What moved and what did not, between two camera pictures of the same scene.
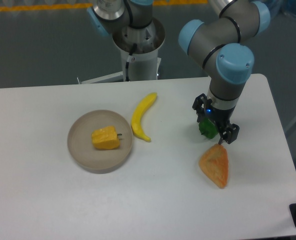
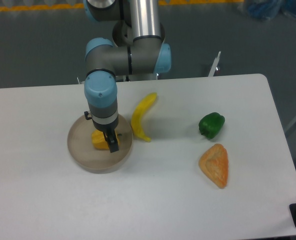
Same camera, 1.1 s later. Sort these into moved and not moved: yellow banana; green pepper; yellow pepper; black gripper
Moved: black gripper
Not moved: yellow pepper; yellow banana; green pepper
